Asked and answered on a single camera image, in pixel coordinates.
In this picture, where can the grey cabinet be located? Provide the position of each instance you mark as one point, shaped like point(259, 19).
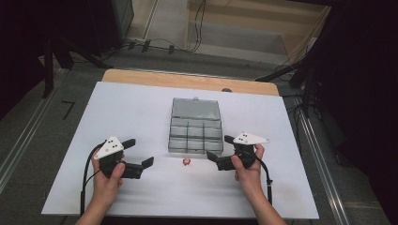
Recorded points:
point(123, 15)

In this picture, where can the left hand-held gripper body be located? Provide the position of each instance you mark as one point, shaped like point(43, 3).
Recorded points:
point(109, 148)

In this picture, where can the person's left hand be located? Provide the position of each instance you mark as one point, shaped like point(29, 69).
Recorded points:
point(106, 190)

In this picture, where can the metal floor rail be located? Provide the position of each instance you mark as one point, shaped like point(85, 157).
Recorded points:
point(28, 134)
point(322, 168)

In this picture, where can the black power plug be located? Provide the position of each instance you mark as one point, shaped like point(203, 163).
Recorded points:
point(146, 46)
point(171, 49)
point(131, 45)

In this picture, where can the transparent grey plastic compartment box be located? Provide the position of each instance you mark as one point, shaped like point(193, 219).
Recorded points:
point(195, 134)

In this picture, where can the person's right hand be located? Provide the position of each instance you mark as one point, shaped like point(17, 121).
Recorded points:
point(250, 179)

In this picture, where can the white table board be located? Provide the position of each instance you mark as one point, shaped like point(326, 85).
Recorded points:
point(137, 106)

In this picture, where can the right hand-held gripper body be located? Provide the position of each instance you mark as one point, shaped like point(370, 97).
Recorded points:
point(247, 139)

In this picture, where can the wooden table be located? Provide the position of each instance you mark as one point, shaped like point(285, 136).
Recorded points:
point(187, 81)

